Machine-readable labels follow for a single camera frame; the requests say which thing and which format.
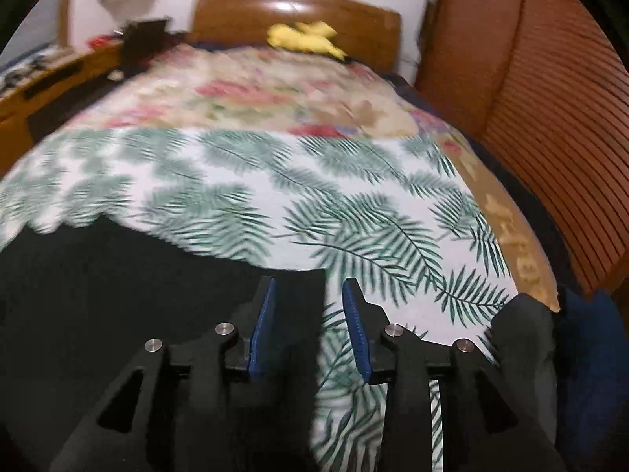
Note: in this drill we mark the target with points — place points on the black button shirt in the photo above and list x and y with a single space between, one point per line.
123 314

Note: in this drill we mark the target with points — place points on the wooden desk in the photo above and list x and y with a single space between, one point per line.
44 88

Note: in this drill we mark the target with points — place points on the dark grey cloth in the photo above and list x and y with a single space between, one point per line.
526 339

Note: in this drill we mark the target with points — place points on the navy bedding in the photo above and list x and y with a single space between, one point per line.
408 86

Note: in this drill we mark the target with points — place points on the yellow plush toy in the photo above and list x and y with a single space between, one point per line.
304 37

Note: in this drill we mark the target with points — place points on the dark blue cloth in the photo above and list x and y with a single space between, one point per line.
589 368

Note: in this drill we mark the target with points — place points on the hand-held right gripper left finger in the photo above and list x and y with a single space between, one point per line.
260 334

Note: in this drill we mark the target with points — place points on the dark wooden chair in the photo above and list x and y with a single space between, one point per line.
145 39

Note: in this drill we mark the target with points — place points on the floral blanket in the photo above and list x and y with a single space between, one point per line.
275 88

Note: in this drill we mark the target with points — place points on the wooden louvered wardrobe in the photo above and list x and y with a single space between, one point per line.
530 108

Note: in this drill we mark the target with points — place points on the wooden bed headboard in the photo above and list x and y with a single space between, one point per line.
295 14

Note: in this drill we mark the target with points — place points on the leaf print bed sheet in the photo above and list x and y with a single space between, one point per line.
304 206

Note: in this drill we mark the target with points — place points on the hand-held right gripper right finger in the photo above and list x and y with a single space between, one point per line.
356 329

